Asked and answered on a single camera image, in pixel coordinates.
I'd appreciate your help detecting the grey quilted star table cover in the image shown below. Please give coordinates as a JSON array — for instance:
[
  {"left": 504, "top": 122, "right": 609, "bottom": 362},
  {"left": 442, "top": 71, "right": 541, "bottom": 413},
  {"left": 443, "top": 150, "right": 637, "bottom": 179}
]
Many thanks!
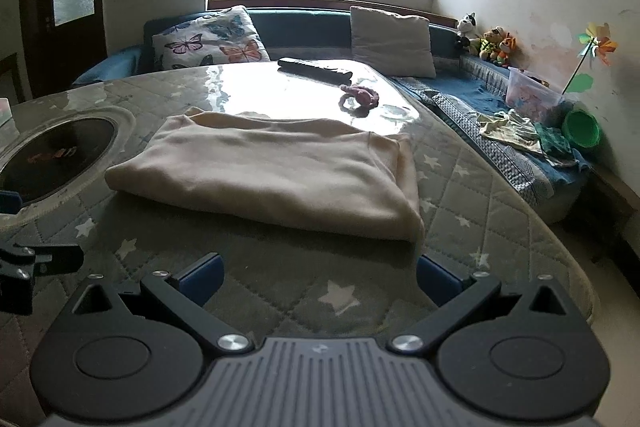
[{"left": 0, "top": 62, "right": 596, "bottom": 427}]

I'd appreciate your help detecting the black and white plush cow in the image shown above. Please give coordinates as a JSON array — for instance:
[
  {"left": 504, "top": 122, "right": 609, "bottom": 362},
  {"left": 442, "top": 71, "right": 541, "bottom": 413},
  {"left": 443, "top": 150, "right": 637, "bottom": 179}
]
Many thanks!
[{"left": 454, "top": 13, "right": 479, "bottom": 52}]

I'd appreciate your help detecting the brown plush toy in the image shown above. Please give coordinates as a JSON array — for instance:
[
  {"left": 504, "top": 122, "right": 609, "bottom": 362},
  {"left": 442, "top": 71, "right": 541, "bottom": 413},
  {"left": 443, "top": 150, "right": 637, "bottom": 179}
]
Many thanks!
[{"left": 479, "top": 26, "right": 504, "bottom": 60}]

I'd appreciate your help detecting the pink hair tie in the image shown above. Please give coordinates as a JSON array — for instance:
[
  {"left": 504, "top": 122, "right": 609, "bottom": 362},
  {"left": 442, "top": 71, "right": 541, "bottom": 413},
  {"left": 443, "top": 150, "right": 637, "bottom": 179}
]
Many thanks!
[{"left": 339, "top": 83, "right": 380, "bottom": 114}]

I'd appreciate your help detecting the butterfly print pillow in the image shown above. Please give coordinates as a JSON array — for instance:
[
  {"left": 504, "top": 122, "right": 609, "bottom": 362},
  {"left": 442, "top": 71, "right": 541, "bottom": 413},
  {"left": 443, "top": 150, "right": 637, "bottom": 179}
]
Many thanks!
[{"left": 151, "top": 5, "right": 271, "bottom": 71}]

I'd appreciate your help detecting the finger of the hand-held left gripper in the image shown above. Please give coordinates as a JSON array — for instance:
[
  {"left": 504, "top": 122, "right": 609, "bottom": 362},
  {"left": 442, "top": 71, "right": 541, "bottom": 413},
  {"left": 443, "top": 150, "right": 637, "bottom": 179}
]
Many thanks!
[
  {"left": 0, "top": 244, "right": 84, "bottom": 314},
  {"left": 0, "top": 189, "right": 22, "bottom": 214}
]

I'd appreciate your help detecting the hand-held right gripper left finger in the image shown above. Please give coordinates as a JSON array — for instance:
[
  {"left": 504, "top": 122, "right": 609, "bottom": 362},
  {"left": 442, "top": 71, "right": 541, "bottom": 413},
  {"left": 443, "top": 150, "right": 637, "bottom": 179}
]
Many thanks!
[{"left": 72, "top": 252, "right": 256, "bottom": 355}]

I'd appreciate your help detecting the pale yellow small garment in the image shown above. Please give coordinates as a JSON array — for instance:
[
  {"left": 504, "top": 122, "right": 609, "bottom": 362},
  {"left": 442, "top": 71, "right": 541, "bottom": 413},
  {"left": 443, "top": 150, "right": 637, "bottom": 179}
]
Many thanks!
[{"left": 477, "top": 109, "right": 543, "bottom": 154}]

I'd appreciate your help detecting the blue sofa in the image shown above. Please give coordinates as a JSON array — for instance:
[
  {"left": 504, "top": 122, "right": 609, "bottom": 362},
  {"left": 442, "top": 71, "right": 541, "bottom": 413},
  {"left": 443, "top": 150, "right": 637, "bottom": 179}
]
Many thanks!
[{"left": 72, "top": 7, "right": 596, "bottom": 224}]

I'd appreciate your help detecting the grey pillow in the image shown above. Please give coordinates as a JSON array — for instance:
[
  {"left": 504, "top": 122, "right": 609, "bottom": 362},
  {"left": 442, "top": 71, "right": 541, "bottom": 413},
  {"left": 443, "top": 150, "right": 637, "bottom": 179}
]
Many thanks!
[{"left": 350, "top": 6, "right": 437, "bottom": 79}]

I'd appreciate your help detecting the round dark table inset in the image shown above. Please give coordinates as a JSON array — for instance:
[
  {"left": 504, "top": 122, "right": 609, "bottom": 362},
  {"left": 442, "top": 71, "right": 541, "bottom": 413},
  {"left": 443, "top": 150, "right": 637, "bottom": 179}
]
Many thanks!
[{"left": 0, "top": 107, "right": 136, "bottom": 220}]

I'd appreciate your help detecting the beige sweater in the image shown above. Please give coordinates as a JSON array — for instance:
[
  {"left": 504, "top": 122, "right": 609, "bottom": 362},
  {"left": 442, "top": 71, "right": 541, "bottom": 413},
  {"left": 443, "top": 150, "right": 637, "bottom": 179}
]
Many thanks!
[{"left": 105, "top": 107, "right": 426, "bottom": 243}]

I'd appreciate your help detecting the dark wooden door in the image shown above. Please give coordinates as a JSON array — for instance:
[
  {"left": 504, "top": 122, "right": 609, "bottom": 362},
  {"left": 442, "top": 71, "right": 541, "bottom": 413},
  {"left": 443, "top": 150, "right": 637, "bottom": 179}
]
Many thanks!
[{"left": 20, "top": 0, "right": 108, "bottom": 100}]

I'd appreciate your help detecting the green small cloth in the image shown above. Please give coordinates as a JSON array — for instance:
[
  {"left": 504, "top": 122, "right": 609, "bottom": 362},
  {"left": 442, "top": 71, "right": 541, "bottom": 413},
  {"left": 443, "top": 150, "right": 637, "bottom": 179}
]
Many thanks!
[{"left": 534, "top": 122, "right": 577, "bottom": 168}]

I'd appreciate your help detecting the clear plastic toy container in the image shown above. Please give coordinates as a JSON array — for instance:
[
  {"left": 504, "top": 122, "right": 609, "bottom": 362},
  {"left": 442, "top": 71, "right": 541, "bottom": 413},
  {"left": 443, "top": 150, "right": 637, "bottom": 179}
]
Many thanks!
[{"left": 506, "top": 68, "right": 564, "bottom": 112}]

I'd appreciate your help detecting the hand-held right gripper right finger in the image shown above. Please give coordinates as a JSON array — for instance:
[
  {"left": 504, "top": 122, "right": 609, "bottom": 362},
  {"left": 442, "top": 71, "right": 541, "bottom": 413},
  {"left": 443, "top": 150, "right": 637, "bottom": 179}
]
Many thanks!
[{"left": 390, "top": 255, "right": 576, "bottom": 355}]

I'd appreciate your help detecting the black remote control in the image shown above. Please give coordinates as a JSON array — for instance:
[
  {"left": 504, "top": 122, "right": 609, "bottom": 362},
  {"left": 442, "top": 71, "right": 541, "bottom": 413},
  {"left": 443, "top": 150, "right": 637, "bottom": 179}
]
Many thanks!
[{"left": 277, "top": 57, "right": 354, "bottom": 80}]

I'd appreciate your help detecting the orange plush tiger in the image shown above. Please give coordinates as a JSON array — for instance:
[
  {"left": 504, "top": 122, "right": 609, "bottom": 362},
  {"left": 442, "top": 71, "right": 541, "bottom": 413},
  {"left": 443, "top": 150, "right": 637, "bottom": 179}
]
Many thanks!
[{"left": 495, "top": 33, "right": 517, "bottom": 66}]

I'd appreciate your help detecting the green plastic bowl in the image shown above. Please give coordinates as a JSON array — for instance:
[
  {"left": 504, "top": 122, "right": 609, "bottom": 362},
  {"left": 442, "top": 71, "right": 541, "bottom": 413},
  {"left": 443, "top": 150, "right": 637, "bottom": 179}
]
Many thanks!
[{"left": 561, "top": 109, "right": 601, "bottom": 150}]

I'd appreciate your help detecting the colourful pinwheel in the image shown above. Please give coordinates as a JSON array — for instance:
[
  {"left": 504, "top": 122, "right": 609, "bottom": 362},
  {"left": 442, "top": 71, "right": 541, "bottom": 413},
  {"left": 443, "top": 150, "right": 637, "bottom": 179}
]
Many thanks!
[{"left": 562, "top": 23, "right": 619, "bottom": 96}]

